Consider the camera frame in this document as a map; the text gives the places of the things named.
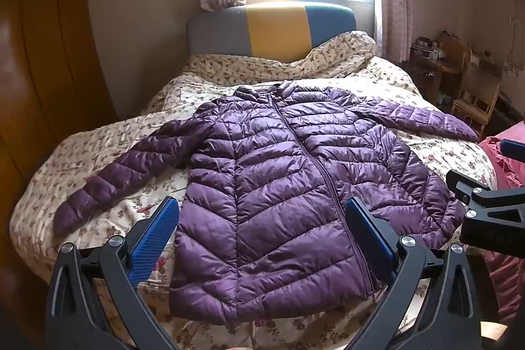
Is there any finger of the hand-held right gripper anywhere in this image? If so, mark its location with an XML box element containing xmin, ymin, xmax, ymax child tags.
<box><xmin>499</xmin><ymin>138</ymin><xmax>525</xmax><ymax>167</ymax></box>
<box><xmin>446</xmin><ymin>169</ymin><xmax>525</xmax><ymax>248</ymax></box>

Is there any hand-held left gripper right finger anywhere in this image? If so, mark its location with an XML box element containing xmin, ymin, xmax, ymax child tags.
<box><xmin>345</xmin><ymin>196</ymin><xmax>481</xmax><ymax>350</ymax></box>

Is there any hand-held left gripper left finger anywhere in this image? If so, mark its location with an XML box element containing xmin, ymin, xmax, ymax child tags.
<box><xmin>46</xmin><ymin>195</ymin><xmax>181</xmax><ymax>350</ymax></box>

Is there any purple puffer jacket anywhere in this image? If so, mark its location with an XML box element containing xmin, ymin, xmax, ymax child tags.
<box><xmin>53</xmin><ymin>81</ymin><xmax>480</xmax><ymax>324</ymax></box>

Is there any wooden chair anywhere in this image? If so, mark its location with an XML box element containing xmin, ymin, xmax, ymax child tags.
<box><xmin>451</xmin><ymin>42</ymin><xmax>503</xmax><ymax>137</ymax></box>

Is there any pink cloth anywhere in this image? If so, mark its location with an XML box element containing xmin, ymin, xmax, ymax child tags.
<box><xmin>480</xmin><ymin>131</ymin><xmax>525</xmax><ymax>326</ymax></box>

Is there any cluttered wooden desk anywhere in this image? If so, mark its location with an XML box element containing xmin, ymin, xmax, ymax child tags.
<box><xmin>410</xmin><ymin>31</ymin><xmax>462</xmax><ymax>105</ymax></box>

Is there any floral quilt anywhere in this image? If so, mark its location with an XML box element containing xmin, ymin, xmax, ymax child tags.
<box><xmin>10</xmin><ymin>31</ymin><xmax>499</xmax><ymax>350</ymax></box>

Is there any wooden wardrobe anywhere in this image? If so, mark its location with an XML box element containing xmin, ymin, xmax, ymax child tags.
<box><xmin>0</xmin><ymin>0</ymin><xmax>119</xmax><ymax>334</ymax></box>

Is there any grey yellow blue headboard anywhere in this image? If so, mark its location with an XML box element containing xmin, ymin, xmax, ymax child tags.
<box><xmin>186</xmin><ymin>3</ymin><xmax>357</xmax><ymax>64</ymax></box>

